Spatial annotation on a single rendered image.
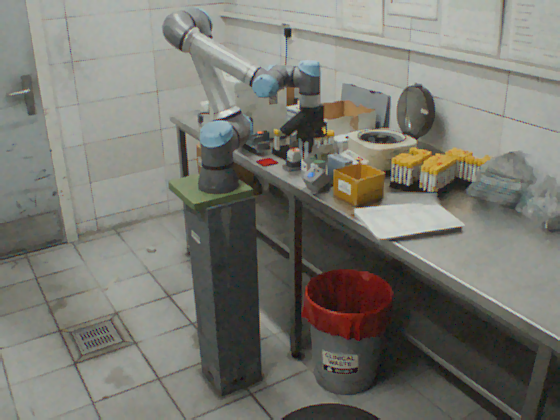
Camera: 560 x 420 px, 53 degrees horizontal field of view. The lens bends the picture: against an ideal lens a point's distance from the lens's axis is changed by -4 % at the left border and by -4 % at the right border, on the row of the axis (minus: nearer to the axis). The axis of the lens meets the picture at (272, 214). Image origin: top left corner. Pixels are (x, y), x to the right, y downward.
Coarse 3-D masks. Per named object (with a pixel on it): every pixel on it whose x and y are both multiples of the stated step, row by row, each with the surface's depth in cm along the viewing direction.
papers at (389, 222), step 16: (368, 208) 197; (384, 208) 196; (400, 208) 196; (416, 208) 196; (432, 208) 196; (368, 224) 186; (384, 224) 185; (400, 224) 185; (416, 224) 185; (432, 224) 185; (448, 224) 184; (384, 240) 178
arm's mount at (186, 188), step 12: (180, 180) 218; (192, 180) 218; (180, 192) 209; (192, 192) 208; (204, 192) 209; (240, 192) 209; (252, 192) 211; (192, 204) 202; (204, 204) 202; (216, 204) 205
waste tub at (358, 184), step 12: (348, 168) 210; (360, 168) 214; (372, 168) 208; (336, 180) 207; (348, 180) 201; (360, 180) 198; (372, 180) 201; (336, 192) 209; (348, 192) 203; (360, 192) 200; (372, 192) 203; (360, 204) 202
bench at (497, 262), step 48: (288, 144) 266; (288, 192) 231; (384, 192) 213; (288, 240) 310; (336, 240) 308; (432, 240) 178; (480, 240) 177; (528, 240) 176; (432, 288) 263; (480, 288) 152; (528, 288) 152; (432, 336) 231; (480, 336) 230; (528, 336) 143; (480, 384) 204; (528, 384) 203
